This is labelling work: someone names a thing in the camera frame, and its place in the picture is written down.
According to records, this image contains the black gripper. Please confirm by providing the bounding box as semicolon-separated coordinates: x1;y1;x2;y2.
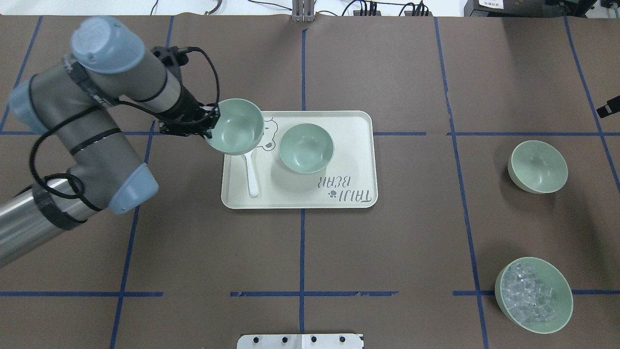
159;101;219;138

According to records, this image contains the green bowl carried to tray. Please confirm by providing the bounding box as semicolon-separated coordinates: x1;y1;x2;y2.
203;98;265;156

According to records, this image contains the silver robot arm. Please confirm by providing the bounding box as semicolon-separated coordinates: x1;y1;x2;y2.
1;16;220;267

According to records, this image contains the white plastic spoon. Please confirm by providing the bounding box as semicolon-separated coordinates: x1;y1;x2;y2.
242;149;261;198

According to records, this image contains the green bowl on tray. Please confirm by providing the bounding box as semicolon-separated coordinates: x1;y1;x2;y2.
279;123;335;175

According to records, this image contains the black box device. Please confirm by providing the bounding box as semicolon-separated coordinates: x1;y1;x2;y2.
463;0;597;18

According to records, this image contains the cream bear tray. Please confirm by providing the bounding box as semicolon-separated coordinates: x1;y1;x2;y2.
221;111;378;209

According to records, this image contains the green bowl with ice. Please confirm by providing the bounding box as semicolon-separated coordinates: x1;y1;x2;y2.
495;256;574;335

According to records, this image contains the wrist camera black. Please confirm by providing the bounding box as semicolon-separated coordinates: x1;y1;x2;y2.
151;46;189;82

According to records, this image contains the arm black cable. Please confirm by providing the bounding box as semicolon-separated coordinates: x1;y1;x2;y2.
28;46;221;214

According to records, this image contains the aluminium frame post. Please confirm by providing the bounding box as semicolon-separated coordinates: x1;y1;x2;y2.
292;0;316;23

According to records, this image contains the white pedestal column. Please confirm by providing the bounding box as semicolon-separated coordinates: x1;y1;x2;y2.
236;333;365;349

